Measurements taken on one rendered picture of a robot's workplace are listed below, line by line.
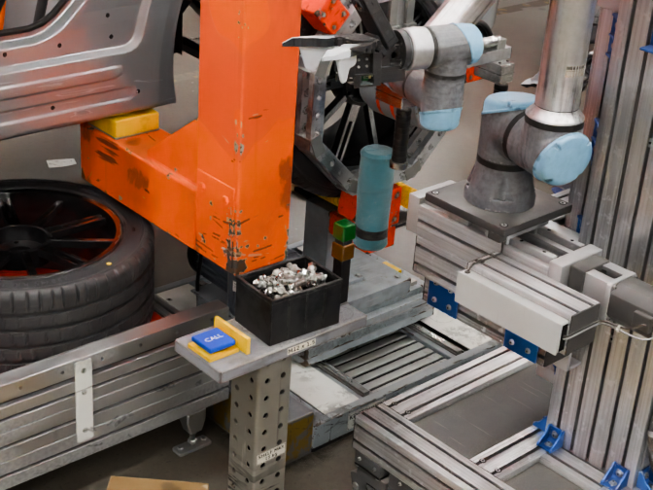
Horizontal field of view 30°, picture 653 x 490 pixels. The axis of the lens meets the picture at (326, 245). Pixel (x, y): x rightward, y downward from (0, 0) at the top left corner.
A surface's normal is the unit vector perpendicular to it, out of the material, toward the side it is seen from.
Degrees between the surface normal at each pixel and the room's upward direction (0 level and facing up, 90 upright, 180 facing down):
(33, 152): 0
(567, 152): 98
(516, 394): 0
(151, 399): 90
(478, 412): 0
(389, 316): 90
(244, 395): 90
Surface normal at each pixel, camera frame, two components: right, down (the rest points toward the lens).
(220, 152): -0.75, 0.25
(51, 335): 0.41, 0.43
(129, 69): 0.66, 0.37
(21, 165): 0.07, -0.89
